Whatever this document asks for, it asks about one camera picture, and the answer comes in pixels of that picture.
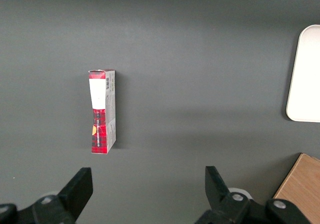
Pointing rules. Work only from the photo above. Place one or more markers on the oak wooden drawer cabinet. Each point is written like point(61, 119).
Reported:
point(302, 181)

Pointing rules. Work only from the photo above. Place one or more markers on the red plaid cardboard box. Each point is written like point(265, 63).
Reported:
point(100, 124)

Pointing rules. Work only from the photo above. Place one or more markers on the white rectangular tray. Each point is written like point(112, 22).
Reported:
point(306, 79)

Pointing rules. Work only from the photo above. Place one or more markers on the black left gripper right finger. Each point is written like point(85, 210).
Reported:
point(217, 194)

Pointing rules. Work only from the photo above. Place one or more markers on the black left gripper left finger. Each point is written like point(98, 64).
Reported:
point(75, 194)

